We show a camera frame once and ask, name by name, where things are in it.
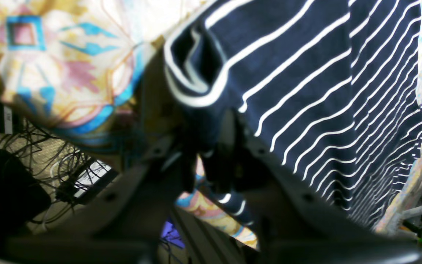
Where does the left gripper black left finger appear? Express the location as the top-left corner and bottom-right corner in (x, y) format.
(0, 129), (196, 264)

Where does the white labelled power strip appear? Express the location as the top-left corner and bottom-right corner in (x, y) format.
(73, 161), (119, 204)

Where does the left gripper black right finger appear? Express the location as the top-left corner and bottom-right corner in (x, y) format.
(211, 110), (422, 264)

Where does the tangle of black cables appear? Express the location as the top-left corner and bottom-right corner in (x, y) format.
(0, 121), (98, 224)

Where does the patterned pastel tablecloth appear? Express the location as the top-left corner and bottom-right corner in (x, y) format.
(0, 0), (422, 234)

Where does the navy white striped T-shirt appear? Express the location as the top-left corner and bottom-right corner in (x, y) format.
(164, 0), (422, 228)

